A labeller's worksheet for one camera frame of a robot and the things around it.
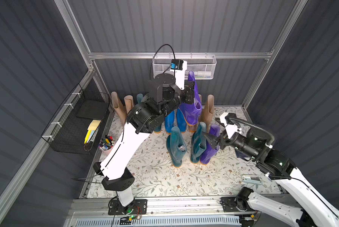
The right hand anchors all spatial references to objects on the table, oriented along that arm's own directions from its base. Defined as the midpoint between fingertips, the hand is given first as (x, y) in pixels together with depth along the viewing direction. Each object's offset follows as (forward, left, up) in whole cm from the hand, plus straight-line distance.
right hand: (213, 124), depth 57 cm
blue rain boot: (+23, +20, -26) cm, 40 cm away
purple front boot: (-3, -2, -18) cm, 18 cm away
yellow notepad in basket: (+6, +59, -13) cm, 61 cm away
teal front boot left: (+1, +15, -20) cm, 25 cm away
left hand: (+7, +7, +15) cm, 18 cm away
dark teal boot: (+24, +28, -36) cm, 51 cm away
